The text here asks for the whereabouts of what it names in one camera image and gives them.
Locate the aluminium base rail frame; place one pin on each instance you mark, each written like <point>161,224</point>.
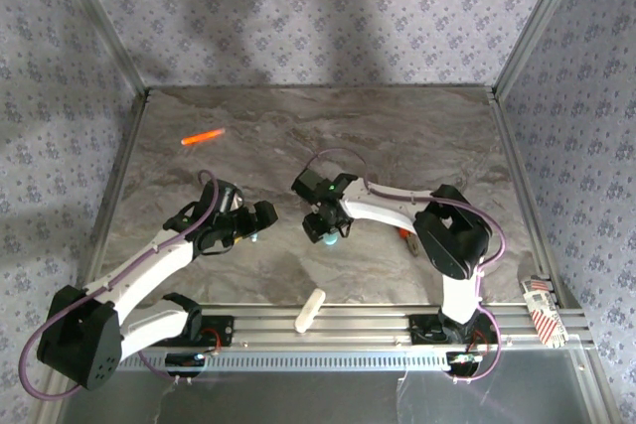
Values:
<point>358,329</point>

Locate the small black circuit board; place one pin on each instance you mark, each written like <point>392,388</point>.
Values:
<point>464,359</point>
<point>184,359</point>

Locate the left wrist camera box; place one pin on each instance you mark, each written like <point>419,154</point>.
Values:
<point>231,198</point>

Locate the orange marker pen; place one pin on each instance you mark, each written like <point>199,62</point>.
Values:
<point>201,137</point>

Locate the cream white plastic stick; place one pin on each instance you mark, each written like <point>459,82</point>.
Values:
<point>308,312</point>

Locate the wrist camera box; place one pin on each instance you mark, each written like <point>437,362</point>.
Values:
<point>231,198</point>
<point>308,183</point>

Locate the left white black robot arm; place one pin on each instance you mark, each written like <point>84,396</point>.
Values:
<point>149,265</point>

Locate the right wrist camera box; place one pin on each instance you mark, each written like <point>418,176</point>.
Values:
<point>308,183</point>

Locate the grey metal sheet panel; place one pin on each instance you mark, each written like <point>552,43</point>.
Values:
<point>298,399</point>

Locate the blue earbud charging case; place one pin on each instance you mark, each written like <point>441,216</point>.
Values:
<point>331,243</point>

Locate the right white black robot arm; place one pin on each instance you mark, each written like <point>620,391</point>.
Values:
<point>382,208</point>

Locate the red striped white card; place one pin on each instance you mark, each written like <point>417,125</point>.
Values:
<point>544,320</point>

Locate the aluminium frame post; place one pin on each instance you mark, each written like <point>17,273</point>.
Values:
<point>536,22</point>
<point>112,27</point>

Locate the aluminium side rail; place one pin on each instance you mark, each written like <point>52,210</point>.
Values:
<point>517,146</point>
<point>126,146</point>

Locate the orange black pliers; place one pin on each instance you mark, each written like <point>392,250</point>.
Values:
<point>412,244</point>

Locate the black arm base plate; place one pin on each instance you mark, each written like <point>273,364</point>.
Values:
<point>223,327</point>
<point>422,332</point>

